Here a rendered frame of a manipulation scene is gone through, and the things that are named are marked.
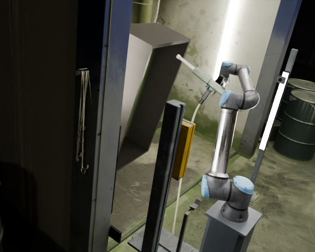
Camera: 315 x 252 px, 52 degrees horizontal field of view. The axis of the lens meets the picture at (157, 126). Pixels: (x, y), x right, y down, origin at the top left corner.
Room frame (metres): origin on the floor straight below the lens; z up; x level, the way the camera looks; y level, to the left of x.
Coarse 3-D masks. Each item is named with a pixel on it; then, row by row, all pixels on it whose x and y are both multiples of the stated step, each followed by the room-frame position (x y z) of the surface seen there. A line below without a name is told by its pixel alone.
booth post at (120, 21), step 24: (96, 0) 1.50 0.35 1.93; (120, 0) 1.54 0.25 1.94; (96, 24) 1.49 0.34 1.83; (120, 24) 1.56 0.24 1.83; (96, 48) 1.49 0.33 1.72; (120, 48) 1.57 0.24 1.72; (96, 72) 1.48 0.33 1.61; (120, 72) 1.58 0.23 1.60; (96, 96) 1.47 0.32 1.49; (120, 96) 1.60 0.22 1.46; (96, 120) 1.47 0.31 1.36; (96, 144) 1.47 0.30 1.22; (72, 168) 1.56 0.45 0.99; (96, 168) 1.48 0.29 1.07; (72, 192) 1.56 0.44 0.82; (72, 216) 1.55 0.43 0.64; (96, 216) 1.51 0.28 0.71; (72, 240) 1.55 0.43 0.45; (96, 240) 1.52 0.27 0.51
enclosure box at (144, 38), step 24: (144, 24) 2.66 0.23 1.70; (144, 48) 2.23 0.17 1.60; (168, 48) 2.82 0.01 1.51; (144, 72) 2.24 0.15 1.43; (168, 72) 2.80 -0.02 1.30; (144, 96) 2.90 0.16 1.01; (168, 96) 2.77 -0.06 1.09; (120, 120) 2.29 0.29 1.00; (144, 120) 2.89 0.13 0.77; (120, 144) 2.29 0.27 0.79; (144, 144) 2.87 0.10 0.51; (120, 168) 2.44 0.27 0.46
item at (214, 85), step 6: (192, 66) 2.44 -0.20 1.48; (192, 72) 2.41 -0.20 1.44; (198, 72) 2.39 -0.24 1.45; (204, 78) 2.36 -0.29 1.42; (210, 78) 2.37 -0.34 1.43; (210, 84) 2.34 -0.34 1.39; (216, 84) 2.32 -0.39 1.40; (210, 90) 2.33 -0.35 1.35; (216, 90) 2.31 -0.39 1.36; (222, 90) 2.29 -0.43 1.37; (204, 96) 2.36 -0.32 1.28
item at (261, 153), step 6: (294, 54) 2.99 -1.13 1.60; (288, 60) 3.01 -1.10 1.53; (288, 66) 3.00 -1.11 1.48; (288, 78) 3.02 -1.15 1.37; (282, 96) 3.02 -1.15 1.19; (276, 114) 3.02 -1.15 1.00; (264, 150) 3.01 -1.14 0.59; (258, 156) 3.01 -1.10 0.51; (258, 162) 3.00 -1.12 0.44; (258, 168) 3.00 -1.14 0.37; (252, 174) 3.01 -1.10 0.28; (252, 180) 3.00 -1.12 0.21
